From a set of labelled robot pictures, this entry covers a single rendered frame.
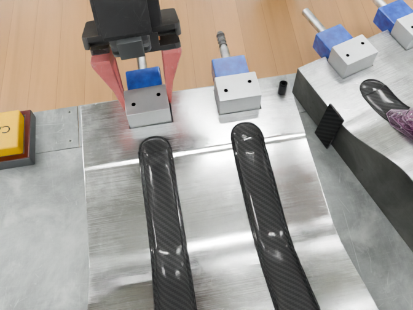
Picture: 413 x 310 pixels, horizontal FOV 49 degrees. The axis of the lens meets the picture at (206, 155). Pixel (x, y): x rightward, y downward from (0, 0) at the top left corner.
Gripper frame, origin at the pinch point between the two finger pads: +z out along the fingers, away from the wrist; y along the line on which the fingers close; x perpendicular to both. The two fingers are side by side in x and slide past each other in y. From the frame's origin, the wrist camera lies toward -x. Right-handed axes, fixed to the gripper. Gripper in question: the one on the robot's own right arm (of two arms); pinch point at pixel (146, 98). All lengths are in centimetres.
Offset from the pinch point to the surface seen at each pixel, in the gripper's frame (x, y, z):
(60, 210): -1.4, -13.7, 12.8
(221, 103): -2.7, 8.5, 0.9
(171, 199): -9.5, 0.9, 8.2
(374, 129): -3.9, 27.1, 7.6
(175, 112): -0.5, 3.1, 2.3
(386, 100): 0.9, 31.0, 6.5
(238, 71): 2.1, 11.7, -0.6
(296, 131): -5.1, 16.6, 5.0
